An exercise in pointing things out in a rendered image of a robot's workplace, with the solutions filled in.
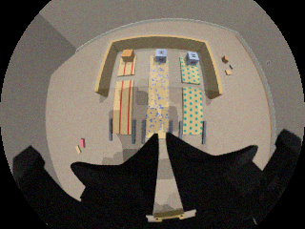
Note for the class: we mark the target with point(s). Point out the tan strip with blue dots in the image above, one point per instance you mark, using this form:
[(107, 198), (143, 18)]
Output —
[(157, 118)]

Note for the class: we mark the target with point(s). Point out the pink flat block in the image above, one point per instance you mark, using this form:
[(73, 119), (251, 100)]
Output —
[(82, 142)]

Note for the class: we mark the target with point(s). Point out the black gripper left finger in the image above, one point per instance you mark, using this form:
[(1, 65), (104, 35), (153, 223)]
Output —
[(136, 178)]

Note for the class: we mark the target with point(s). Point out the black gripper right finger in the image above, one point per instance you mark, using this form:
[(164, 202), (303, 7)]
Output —
[(196, 172)]

